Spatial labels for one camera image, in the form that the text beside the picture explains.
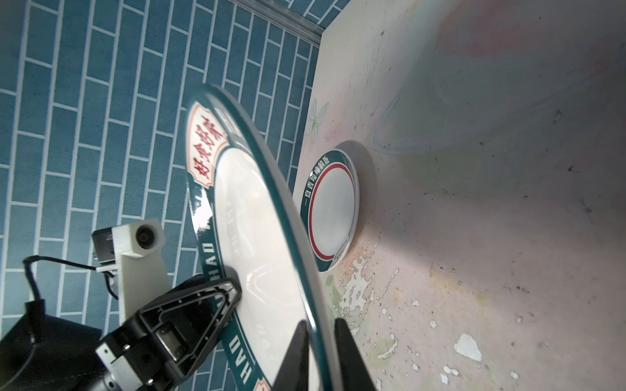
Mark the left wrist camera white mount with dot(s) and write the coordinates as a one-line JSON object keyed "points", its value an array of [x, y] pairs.
{"points": [[133, 252]]}

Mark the small green red rimmed plate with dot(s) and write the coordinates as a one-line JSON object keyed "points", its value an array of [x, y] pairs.
{"points": [[330, 207]]}

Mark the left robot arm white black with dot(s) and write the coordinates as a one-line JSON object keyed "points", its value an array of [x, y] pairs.
{"points": [[42, 352]]}

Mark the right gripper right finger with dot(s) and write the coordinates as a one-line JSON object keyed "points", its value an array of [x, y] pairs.
{"points": [[355, 375]]}

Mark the large green rimmed lettered plate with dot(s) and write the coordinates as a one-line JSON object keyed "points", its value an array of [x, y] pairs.
{"points": [[247, 228]]}

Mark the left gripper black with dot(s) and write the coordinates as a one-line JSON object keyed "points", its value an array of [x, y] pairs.
{"points": [[165, 342]]}

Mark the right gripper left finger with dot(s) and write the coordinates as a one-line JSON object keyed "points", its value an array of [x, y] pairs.
{"points": [[294, 370]]}

